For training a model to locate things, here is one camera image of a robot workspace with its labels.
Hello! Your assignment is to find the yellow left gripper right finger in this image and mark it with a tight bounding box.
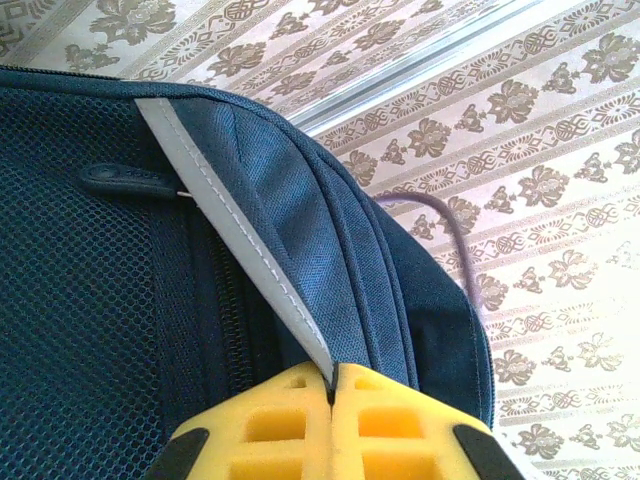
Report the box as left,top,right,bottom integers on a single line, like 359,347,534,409
329,362,526,480

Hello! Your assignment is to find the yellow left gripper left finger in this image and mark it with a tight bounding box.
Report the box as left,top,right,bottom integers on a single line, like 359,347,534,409
144,362,335,480

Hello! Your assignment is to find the navy blue backpack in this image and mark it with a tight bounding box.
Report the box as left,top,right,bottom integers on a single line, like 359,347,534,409
0,64,499,480

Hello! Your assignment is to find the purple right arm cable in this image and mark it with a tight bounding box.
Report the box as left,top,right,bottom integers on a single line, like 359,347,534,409
374,193,485,314

